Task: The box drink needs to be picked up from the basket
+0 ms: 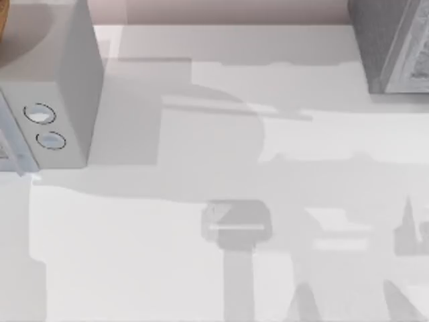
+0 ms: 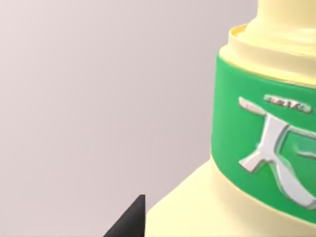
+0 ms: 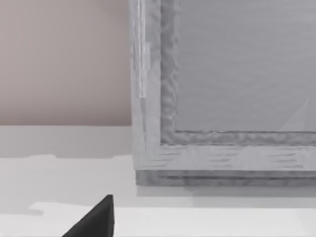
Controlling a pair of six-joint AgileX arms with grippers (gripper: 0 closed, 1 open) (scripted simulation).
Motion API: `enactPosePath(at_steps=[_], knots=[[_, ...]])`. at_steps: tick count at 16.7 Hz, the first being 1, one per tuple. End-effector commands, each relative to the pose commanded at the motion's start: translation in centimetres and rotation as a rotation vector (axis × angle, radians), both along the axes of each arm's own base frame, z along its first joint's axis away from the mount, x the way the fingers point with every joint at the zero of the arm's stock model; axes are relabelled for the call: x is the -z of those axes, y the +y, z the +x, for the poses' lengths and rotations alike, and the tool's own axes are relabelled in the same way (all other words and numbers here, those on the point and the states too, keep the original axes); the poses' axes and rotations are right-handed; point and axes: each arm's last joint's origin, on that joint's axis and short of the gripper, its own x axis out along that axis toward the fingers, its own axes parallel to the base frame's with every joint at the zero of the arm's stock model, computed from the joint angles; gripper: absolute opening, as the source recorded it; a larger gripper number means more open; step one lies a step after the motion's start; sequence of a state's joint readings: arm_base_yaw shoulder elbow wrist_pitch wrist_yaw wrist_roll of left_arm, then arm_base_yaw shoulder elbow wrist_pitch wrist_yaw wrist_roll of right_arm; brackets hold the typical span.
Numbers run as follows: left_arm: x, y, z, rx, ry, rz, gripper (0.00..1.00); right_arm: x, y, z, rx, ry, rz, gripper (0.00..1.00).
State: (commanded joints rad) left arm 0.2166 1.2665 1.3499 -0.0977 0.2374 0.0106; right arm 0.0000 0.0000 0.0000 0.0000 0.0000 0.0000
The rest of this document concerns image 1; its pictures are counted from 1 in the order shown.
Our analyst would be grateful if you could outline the microwave oven door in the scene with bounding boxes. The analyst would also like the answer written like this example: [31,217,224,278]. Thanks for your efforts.
[0,90,42,178]

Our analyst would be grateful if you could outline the wooden cupboard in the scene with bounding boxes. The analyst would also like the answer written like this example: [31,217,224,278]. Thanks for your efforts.
[0,0,8,44]

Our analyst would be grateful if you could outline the pale microwave oven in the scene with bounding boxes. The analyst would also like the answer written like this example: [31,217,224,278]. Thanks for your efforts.
[0,0,105,177]

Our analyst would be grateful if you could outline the microwave knob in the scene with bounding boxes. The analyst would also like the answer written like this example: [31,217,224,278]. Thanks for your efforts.
[35,131,67,151]
[23,103,57,125]

